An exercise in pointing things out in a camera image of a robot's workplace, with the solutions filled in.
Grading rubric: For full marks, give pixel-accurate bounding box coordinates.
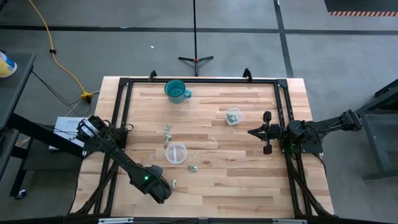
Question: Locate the black floor cable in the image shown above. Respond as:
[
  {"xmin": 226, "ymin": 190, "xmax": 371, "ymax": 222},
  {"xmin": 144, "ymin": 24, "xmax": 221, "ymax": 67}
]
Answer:
[{"xmin": 30, "ymin": 70, "xmax": 94, "ymax": 118}]

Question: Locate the black metal cart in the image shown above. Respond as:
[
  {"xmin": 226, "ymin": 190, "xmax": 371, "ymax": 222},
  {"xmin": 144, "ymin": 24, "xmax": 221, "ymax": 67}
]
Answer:
[{"xmin": 354, "ymin": 79, "xmax": 398, "ymax": 182}]

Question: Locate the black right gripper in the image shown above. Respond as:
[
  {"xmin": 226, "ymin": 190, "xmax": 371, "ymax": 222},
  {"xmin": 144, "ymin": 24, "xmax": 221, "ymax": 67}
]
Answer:
[{"xmin": 248, "ymin": 111, "xmax": 285, "ymax": 156}]

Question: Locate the round clear plastic container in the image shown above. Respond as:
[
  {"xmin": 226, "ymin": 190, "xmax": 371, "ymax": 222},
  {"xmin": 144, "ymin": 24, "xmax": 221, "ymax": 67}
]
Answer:
[{"xmin": 165, "ymin": 141, "xmax": 188, "ymax": 165}]

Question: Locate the white paper sheet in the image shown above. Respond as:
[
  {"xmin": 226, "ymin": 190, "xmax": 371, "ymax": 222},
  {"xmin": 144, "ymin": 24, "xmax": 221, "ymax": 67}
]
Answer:
[{"xmin": 49, "ymin": 116, "xmax": 91, "ymax": 151}]

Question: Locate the black mat with hazard stripes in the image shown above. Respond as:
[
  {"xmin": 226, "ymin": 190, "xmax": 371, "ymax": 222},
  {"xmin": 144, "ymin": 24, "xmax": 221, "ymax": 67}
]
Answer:
[{"xmin": 323, "ymin": 0, "xmax": 398, "ymax": 17}]

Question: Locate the black tripod stand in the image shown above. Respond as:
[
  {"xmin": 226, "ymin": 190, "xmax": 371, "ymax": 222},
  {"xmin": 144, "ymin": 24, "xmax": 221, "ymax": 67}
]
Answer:
[{"xmin": 178, "ymin": 0, "xmax": 215, "ymax": 77}]

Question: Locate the black side cart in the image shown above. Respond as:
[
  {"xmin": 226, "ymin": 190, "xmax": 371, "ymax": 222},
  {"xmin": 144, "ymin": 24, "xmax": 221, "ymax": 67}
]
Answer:
[{"xmin": 0, "ymin": 51, "xmax": 88, "ymax": 200}]

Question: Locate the small square clear plastic cup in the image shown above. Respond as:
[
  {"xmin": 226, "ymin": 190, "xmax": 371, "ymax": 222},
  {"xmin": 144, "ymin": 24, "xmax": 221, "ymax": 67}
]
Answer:
[{"xmin": 224, "ymin": 107, "xmax": 243, "ymax": 127}]

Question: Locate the black aluminium table frame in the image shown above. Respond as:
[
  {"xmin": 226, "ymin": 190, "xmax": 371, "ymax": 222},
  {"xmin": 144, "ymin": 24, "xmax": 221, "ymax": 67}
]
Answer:
[{"xmin": 71, "ymin": 76, "xmax": 335, "ymax": 218}]

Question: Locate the yellow extension cable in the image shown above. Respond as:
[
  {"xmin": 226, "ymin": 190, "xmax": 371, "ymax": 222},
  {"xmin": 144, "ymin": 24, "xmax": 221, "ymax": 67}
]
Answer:
[{"xmin": 28, "ymin": 0, "xmax": 94, "ymax": 101}]

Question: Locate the teal mug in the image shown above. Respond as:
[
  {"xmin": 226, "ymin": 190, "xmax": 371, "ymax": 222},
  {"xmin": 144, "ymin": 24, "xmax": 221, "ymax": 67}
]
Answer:
[{"xmin": 164, "ymin": 79, "xmax": 193, "ymax": 105}]

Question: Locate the white label strip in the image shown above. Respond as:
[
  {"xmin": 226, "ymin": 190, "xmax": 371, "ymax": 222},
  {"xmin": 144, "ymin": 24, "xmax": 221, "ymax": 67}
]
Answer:
[{"xmin": 98, "ymin": 217, "xmax": 134, "ymax": 224}]

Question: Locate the yellow and blue bag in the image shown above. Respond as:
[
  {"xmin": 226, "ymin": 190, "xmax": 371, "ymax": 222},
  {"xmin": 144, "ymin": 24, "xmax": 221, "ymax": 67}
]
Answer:
[{"xmin": 0, "ymin": 51, "xmax": 18, "ymax": 78}]

